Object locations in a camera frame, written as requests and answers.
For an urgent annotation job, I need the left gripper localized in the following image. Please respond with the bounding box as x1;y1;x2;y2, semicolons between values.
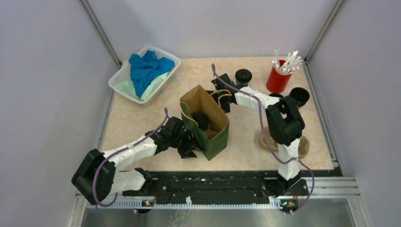
170;128;205;158

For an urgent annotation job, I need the green brown paper bag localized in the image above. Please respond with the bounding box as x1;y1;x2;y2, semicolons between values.
180;85;229;161

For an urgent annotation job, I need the single pulp cup carrier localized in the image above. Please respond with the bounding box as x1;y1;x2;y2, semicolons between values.
204;129;219;140

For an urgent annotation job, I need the black coffee cup lid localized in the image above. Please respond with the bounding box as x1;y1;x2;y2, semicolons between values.
235;69;253;83

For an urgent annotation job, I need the stack of black lids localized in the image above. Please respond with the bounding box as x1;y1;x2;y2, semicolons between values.
269;93;283;98

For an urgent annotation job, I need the black coffee cup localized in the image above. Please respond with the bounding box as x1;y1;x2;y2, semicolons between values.
289;87;310;108
235;79;250;89

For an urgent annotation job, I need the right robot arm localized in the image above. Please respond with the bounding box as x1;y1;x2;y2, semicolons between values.
213;72;305;195

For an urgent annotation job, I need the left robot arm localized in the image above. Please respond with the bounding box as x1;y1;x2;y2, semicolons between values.
71;117;204;207

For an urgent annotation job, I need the red cylindrical straw holder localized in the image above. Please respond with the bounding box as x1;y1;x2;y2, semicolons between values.
266;66;292;93

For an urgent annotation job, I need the white plastic basket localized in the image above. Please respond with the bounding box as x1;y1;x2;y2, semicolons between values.
108;45;181;106

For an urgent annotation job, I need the light green cloth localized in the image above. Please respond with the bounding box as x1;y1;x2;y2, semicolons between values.
116;72;169;100

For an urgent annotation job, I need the blue cloth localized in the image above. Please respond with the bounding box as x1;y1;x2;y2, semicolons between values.
129;50;175;96

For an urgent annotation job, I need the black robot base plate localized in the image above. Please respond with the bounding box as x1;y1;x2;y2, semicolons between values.
122;171;309;205

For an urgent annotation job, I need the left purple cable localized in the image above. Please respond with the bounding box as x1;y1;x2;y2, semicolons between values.
92;107;170;227

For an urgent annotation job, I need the purple cable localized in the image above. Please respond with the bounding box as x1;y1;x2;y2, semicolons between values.
211;64;315;216
92;107;170;227

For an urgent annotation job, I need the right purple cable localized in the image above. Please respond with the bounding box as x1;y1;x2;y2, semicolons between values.
211;64;315;216

